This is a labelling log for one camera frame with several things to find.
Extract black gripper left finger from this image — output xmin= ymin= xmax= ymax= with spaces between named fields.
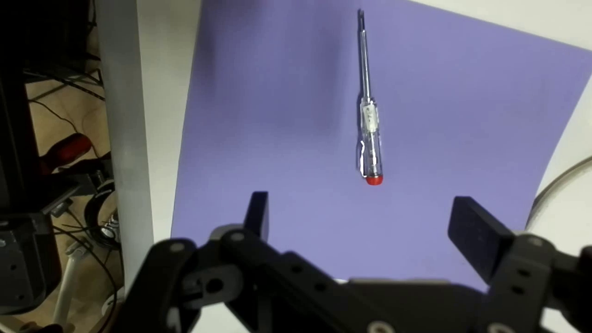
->
xmin=113 ymin=191 xmax=298 ymax=333

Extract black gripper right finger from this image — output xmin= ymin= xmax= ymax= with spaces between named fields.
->
xmin=446 ymin=195 xmax=592 ymax=333

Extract clear screwdriver with red cap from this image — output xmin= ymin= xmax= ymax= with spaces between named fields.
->
xmin=354 ymin=8 xmax=389 ymax=189

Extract black round headphones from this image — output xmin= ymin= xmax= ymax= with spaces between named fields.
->
xmin=82 ymin=178 xmax=121 ymax=250

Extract red object under table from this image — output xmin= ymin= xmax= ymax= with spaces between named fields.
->
xmin=39 ymin=132 xmax=97 ymax=176

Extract purple paper sheet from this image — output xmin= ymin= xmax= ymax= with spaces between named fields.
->
xmin=171 ymin=0 xmax=592 ymax=293

